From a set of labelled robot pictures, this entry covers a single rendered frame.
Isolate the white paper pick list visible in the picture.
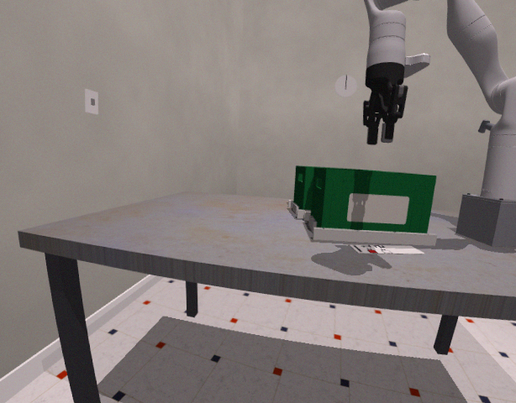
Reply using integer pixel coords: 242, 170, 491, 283
350, 244, 425, 254

